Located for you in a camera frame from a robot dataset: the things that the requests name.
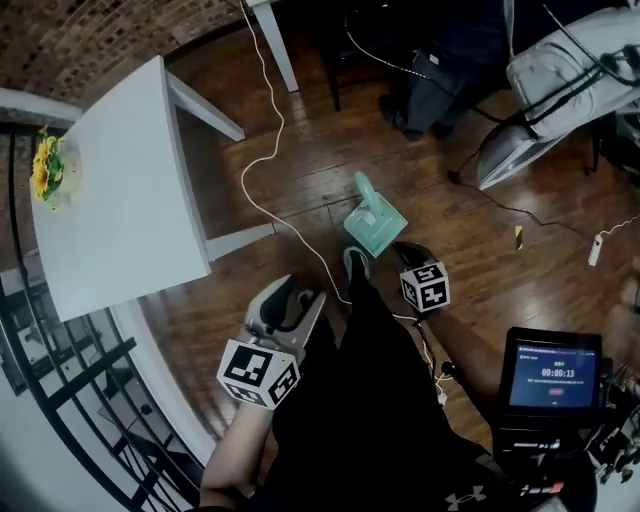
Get black phone with lit screen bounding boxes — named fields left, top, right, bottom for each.
left=499, top=327, right=604, bottom=419

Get person's navy shirt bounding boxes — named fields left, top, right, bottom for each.
left=439, top=439, right=597, bottom=512

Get white lounge chair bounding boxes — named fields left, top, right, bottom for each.
left=477, top=4, right=640, bottom=192

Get person's right shoe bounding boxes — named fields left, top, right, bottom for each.
left=342, top=246, right=373, bottom=287

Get green long-handled dustpan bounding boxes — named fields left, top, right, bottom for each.
left=343, top=171, right=407, bottom=259

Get white square table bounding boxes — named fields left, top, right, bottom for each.
left=32, top=54, right=276, bottom=322

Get black chair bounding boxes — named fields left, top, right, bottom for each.
left=324, top=29, right=351, bottom=113

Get person's black trousers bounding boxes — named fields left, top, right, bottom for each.
left=259, top=272, right=501, bottom=512

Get black chest rig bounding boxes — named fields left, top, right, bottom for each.
left=492, top=359, right=640, bottom=502

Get yellow flower pot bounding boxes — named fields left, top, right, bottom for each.
left=30, top=127, right=84, bottom=214

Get person's left forearm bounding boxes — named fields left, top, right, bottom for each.
left=199, top=403, right=277, bottom=497

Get person's right forearm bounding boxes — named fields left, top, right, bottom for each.
left=423, top=304, right=507, bottom=402

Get white floor cable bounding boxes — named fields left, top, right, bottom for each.
left=239, top=0, right=352, bottom=305

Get black metal railing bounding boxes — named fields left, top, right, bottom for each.
left=0, top=119, right=212, bottom=512

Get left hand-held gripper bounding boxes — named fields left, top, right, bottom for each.
left=216, top=274, right=329, bottom=412

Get black floor cable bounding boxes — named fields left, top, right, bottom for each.
left=446, top=168, right=602, bottom=232

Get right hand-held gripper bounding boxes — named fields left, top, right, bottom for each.
left=392, top=242, right=452, bottom=314

